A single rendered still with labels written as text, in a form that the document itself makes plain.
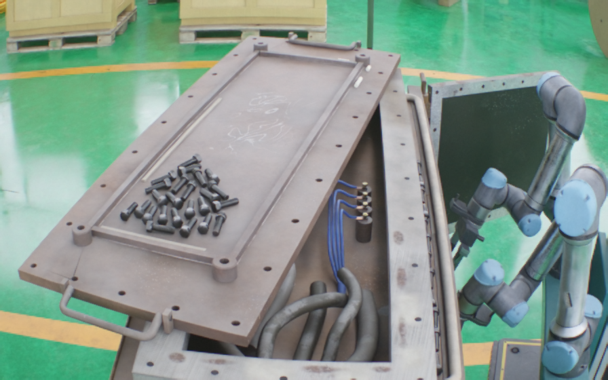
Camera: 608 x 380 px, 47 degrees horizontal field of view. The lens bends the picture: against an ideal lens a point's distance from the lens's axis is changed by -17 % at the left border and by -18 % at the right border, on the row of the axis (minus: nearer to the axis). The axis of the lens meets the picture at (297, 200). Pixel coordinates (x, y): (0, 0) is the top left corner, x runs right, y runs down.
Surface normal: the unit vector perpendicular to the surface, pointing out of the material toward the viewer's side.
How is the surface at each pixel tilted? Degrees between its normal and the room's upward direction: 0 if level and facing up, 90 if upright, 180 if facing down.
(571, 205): 83
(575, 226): 80
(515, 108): 90
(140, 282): 0
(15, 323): 0
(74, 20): 90
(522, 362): 0
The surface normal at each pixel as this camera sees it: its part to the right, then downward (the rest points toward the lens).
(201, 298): 0.02, -0.86
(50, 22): -0.10, 0.50
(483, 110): 0.45, 0.46
